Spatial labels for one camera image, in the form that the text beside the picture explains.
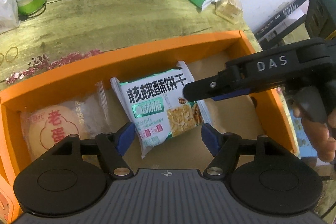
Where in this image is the person's right hand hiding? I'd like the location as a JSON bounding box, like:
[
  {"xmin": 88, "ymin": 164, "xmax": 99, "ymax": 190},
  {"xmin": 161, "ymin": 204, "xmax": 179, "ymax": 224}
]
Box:
[{"xmin": 292, "ymin": 102, "xmax": 336, "ymax": 162}]

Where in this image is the blue printed box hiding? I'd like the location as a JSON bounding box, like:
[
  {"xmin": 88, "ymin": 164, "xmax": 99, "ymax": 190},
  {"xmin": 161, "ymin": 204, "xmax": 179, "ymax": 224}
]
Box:
[{"xmin": 289, "ymin": 106, "xmax": 319, "ymax": 160}]

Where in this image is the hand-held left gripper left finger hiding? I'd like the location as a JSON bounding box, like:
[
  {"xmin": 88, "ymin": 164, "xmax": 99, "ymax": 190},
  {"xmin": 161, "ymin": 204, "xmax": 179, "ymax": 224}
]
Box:
[{"xmin": 51, "ymin": 122, "xmax": 136, "ymax": 179}]

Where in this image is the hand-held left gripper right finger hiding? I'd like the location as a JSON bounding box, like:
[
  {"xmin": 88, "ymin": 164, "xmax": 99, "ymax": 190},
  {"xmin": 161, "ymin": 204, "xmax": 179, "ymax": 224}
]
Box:
[{"xmin": 201, "ymin": 124, "xmax": 285, "ymax": 180}]

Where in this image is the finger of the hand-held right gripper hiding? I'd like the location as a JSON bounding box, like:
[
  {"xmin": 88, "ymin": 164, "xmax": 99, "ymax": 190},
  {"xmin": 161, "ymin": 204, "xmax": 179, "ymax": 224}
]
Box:
[{"xmin": 182, "ymin": 70, "xmax": 250, "ymax": 103}]

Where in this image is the white plastic bag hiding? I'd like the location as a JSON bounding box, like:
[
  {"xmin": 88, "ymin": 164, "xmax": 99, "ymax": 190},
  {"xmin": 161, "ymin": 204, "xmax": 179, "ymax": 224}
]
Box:
[{"xmin": 0, "ymin": 0, "xmax": 21, "ymax": 34}]

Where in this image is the orange cardboard box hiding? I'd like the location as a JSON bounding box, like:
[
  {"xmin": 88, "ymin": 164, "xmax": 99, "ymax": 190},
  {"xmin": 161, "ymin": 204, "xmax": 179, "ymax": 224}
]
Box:
[{"xmin": 0, "ymin": 31, "xmax": 300, "ymax": 180}]

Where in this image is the orange illustrated box lid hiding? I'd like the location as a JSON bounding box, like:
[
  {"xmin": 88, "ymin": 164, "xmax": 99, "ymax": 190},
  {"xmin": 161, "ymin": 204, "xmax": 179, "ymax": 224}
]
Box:
[{"xmin": 0, "ymin": 174, "xmax": 22, "ymax": 224}]

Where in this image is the egg yolk pastry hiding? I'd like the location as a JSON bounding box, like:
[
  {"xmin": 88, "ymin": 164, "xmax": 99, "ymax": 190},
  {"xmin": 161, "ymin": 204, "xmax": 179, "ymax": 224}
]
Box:
[{"xmin": 20, "ymin": 81, "xmax": 111, "ymax": 161}]

